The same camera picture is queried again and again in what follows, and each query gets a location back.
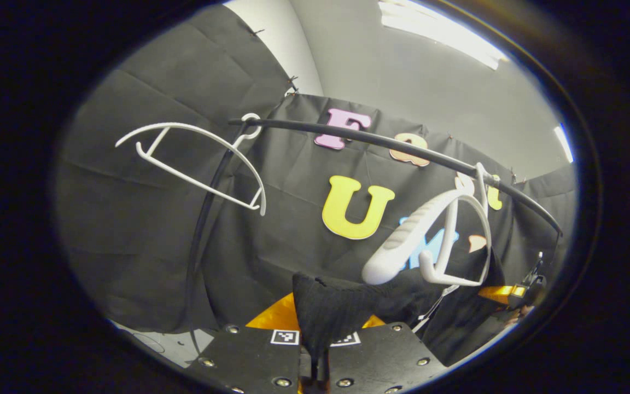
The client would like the black knit jacket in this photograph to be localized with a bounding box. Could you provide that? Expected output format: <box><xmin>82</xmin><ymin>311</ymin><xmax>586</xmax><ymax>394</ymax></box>
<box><xmin>292</xmin><ymin>246</ymin><xmax>512</xmax><ymax>367</ymax></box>

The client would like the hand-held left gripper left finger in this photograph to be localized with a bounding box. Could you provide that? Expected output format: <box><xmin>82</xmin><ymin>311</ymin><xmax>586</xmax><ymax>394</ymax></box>
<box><xmin>186</xmin><ymin>293</ymin><xmax>313</xmax><ymax>394</ymax></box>

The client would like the black metal clothes rack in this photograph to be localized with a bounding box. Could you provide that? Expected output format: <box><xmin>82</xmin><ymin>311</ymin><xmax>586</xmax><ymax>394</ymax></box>
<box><xmin>184</xmin><ymin>117</ymin><xmax>563</xmax><ymax>356</ymax></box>

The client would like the ceiling light panel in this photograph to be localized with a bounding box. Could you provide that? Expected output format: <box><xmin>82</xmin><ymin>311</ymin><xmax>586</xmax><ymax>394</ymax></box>
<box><xmin>554</xmin><ymin>125</ymin><xmax>574</xmax><ymax>164</ymax></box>
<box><xmin>378</xmin><ymin>0</ymin><xmax>511</xmax><ymax>71</ymax></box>

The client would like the black backdrop cloth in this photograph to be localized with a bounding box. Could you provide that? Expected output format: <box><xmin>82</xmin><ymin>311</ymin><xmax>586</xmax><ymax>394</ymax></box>
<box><xmin>55</xmin><ymin>5</ymin><xmax>577</xmax><ymax>364</ymax></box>

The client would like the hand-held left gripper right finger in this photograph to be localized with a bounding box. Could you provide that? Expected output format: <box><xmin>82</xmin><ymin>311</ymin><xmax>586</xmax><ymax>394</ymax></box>
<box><xmin>315</xmin><ymin>315</ymin><xmax>450</xmax><ymax>394</ymax></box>

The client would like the white plastic clothes hanger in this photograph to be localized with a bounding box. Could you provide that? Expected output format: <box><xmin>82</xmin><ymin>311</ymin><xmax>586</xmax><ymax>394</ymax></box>
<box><xmin>115</xmin><ymin>113</ymin><xmax>267</xmax><ymax>216</ymax></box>
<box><xmin>361</xmin><ymin>163</ymin><xmax>493</xmax><ymax>287</ymax></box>

